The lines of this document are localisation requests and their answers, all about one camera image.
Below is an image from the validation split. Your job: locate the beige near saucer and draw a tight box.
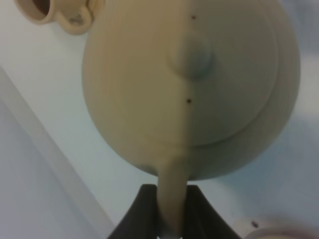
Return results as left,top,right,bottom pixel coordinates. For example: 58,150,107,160
232,217,319,239

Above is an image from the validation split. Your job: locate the beige teacup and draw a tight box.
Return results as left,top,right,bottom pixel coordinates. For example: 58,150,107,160
243,227,319,239
14,0,93,35

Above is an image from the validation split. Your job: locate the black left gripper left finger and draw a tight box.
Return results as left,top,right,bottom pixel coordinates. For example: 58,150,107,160
108,184,162,239

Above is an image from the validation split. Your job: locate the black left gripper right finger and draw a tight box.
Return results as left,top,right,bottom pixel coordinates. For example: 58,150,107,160
182,185,240,239

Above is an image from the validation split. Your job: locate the beige near teacup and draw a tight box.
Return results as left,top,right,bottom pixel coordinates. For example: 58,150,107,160
243,227,319,239

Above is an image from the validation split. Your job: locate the beige teapot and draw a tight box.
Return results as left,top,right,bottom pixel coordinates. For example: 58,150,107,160
82,0,300,239

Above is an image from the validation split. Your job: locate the beige far teacup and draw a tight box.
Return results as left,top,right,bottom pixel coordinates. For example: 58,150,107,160
14,0,93,35

